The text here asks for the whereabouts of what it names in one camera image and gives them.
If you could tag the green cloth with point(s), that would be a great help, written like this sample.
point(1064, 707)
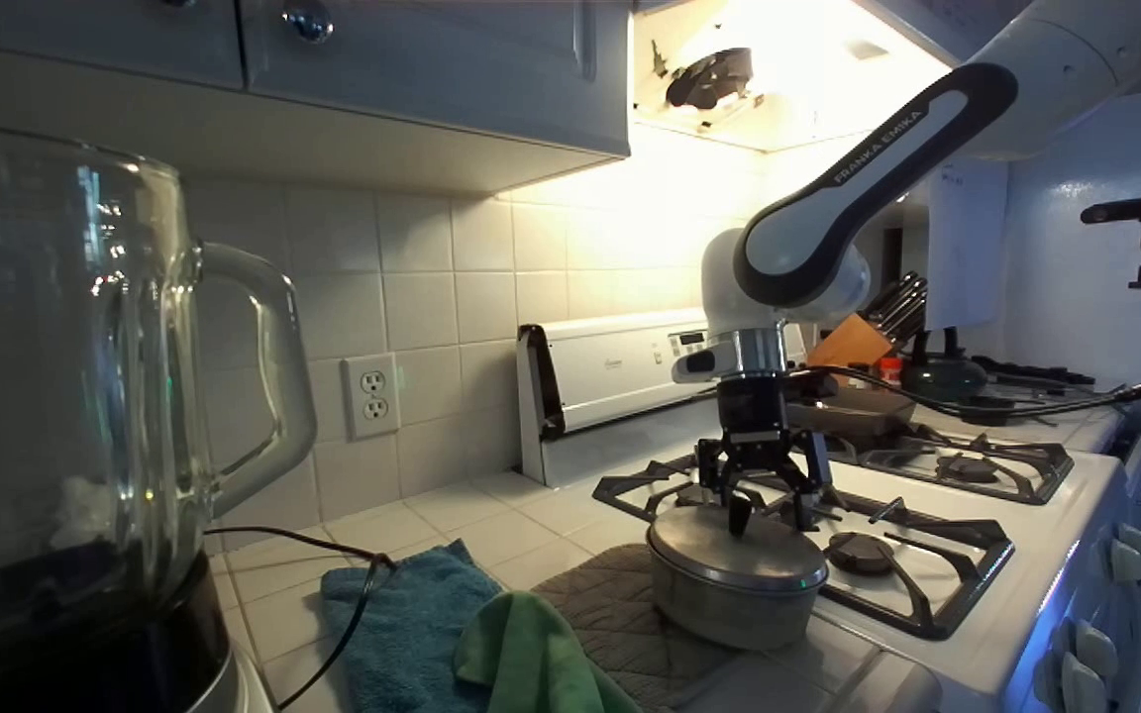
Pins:
point(543, 658)

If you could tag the white gas stove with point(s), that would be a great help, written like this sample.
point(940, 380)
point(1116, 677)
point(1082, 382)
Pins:
point(596, 364)

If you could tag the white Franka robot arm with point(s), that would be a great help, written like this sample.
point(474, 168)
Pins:
point(887, 160)

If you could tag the grey quilted pot holder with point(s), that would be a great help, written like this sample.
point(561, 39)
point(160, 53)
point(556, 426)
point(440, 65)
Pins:
point(596, 615)

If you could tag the white stove knob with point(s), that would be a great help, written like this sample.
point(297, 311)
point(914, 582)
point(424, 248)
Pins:
point(1132, 554)
point(1093, 652)

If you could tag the grey upper cabinet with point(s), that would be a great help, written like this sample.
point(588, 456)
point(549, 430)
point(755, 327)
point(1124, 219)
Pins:
point(437, 65)

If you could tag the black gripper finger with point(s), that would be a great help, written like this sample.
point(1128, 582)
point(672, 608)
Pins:
point(718, 467)
point(811, 471)

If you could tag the silver pot lid black knob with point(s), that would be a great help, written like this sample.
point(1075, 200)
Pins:
point(693, 547)

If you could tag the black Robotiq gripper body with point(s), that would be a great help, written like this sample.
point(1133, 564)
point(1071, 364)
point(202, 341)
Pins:
point(755, 411)

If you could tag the white wall outlet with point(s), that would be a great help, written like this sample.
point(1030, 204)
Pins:
point(371, 399)

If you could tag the glass blender jar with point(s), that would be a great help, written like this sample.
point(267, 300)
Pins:
point(58, 399)

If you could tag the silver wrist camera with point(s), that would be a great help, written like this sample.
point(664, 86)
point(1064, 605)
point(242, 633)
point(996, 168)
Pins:
point(697, 366)

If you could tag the black utensil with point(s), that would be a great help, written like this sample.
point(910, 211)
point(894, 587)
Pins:
point(1019, 373)

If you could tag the round metal cabinet knob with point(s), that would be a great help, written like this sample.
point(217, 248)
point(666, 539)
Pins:
point(306, 19)

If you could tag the grey burner cap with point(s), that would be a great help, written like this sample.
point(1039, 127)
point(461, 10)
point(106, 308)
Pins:
point(861, 558)

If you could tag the white range hood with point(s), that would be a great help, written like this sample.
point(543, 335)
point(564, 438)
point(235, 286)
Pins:
point(795, 65)

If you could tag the blue towel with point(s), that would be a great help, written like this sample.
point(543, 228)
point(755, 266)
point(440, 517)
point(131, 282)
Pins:
point(399, 636)

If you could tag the black burner grate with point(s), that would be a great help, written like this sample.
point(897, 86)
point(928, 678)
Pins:
point(992, 471)
point(951, 582)

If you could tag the black blender base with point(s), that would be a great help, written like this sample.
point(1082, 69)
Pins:
point(82, 658)

